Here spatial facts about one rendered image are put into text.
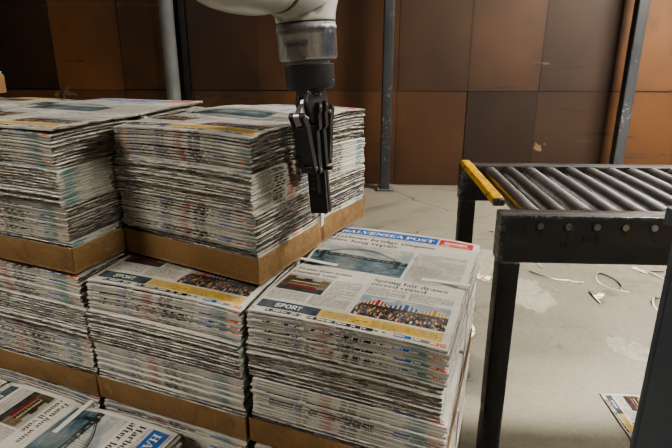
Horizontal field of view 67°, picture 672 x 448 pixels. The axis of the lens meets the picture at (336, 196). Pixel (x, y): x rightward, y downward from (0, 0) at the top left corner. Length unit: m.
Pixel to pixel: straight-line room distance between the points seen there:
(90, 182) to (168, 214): 0.14
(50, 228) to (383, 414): 0.58
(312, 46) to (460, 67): 3.65
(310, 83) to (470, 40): 3.66
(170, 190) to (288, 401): 0.37
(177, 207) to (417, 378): 0.44
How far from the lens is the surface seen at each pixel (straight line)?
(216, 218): 0.78
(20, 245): 0.98
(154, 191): 0.86
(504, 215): 1.25
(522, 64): 4.48
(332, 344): 0.70
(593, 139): 4.77
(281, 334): 0.73
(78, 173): 0.89
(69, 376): 1.04
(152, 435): 0.92
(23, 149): 0.90
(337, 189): 0.94
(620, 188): 1.63
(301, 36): 0.76
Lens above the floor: 1.19
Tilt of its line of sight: 17 degrees down
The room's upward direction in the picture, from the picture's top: straight up
